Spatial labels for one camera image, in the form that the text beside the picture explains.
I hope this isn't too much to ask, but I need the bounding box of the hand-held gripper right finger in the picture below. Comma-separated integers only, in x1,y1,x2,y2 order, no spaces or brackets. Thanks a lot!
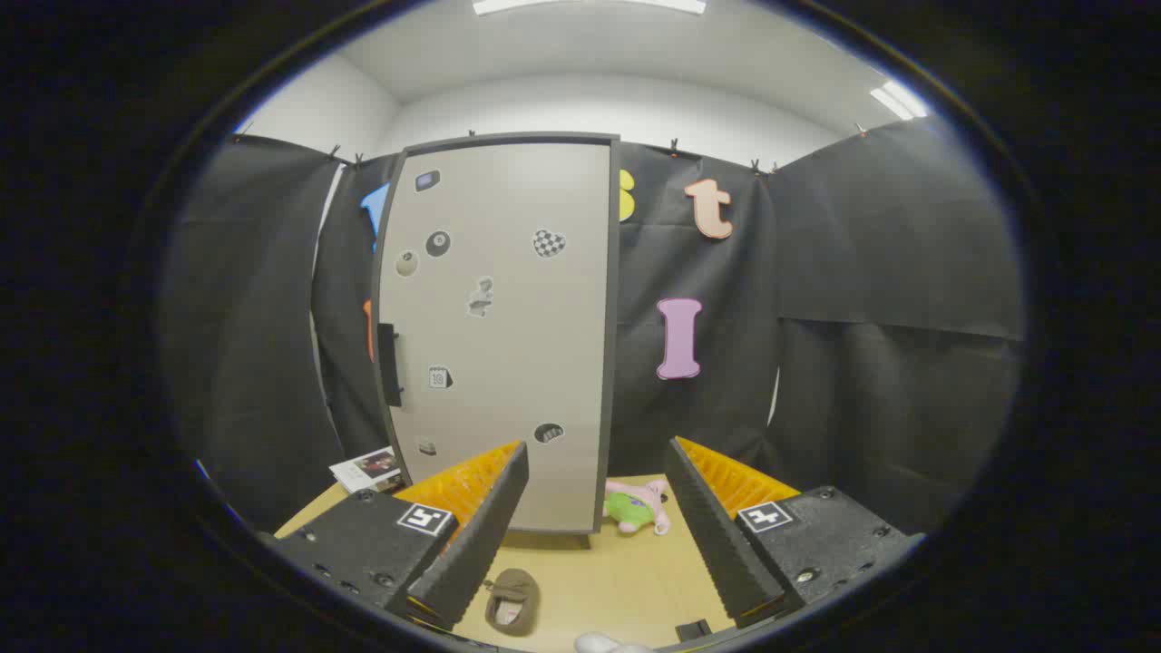
664,436,924,630

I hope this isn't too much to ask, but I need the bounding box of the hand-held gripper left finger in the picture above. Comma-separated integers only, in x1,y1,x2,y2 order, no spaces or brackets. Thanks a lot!
270,440,531,631

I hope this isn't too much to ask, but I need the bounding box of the brown fuzzy shoe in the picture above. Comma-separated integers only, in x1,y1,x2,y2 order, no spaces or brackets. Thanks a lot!
484,568,541,637

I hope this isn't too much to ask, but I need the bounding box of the grey shoe cabinet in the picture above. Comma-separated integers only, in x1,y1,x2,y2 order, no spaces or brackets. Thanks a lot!
370,132,623,538

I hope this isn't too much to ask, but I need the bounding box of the pink and green plush toy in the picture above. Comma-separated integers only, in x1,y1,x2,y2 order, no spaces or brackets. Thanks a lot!
603,479,674,537

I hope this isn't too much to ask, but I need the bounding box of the white booklet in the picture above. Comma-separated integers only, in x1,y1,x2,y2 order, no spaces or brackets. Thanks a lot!
329,445,405,495

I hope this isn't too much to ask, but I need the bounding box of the black backdrop cloth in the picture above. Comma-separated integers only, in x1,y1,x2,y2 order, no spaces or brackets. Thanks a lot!
163,118,1028,538

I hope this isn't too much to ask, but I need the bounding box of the short ceiling light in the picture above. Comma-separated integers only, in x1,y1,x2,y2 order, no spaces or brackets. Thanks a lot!
869,80,932,122

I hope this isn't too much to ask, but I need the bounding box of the long ceiling light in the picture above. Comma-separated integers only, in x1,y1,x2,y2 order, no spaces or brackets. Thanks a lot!
472,0,708,16

